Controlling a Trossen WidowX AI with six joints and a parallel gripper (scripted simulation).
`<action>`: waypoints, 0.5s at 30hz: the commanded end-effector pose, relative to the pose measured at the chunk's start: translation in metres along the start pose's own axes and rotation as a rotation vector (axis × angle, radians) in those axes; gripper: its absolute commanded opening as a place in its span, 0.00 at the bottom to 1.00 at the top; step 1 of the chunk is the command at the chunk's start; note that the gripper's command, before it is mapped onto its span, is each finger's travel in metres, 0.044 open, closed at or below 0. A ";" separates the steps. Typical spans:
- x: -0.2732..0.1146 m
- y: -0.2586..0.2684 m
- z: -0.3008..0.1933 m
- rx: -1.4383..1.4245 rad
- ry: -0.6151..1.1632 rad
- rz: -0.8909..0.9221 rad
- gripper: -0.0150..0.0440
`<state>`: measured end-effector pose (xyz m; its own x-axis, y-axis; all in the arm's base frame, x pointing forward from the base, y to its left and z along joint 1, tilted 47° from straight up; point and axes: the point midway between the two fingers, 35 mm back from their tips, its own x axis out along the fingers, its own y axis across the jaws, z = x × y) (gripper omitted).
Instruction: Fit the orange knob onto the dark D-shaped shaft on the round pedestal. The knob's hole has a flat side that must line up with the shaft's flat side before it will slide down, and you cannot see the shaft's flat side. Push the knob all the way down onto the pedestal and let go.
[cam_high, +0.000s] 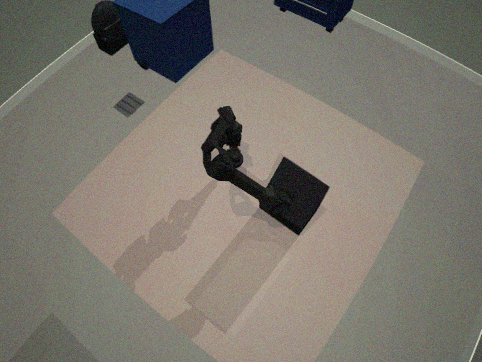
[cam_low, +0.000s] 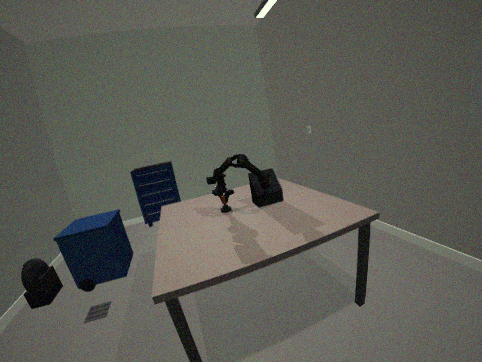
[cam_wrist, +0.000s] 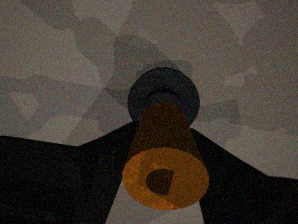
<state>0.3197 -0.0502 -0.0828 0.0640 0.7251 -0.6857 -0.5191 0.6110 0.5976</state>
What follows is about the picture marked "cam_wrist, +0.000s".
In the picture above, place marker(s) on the orange knob with d-shaped hole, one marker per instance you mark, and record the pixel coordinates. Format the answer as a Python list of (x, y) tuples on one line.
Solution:
[(164, 169)]

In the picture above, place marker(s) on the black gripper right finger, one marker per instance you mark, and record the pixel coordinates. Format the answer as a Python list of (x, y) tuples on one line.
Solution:
[(240, 194)]

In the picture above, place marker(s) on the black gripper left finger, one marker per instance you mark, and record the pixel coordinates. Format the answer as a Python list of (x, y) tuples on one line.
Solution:
[(92, 171)]

